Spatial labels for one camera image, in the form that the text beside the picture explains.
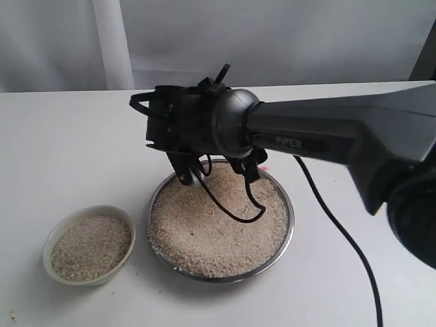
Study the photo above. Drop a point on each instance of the dark frame post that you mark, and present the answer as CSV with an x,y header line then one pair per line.
x,y
424,68

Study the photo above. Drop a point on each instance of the white ceramic bowl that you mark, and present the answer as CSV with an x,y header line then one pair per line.
x,y
73,219

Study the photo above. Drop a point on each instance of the round steel tray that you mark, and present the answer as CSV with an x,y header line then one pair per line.
x,y
289,225

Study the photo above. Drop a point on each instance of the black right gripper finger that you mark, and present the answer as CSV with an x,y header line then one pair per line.
x,y
186,167
248,166

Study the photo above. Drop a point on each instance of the white backdrop curtain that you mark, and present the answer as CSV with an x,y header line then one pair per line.
x,y
123,45

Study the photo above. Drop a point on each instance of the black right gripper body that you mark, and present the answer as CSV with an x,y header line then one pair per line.
x,y
186,124

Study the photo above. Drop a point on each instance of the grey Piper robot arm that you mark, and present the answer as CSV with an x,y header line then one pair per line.
x,y
386,141

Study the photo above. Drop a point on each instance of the rice in white bowl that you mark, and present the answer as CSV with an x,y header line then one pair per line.
x,y
91,248

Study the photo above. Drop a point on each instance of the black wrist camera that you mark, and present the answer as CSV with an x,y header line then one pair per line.
x,y
213,81

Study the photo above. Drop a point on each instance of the rice in steel tray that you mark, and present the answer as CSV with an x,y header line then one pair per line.
x,y
218,245

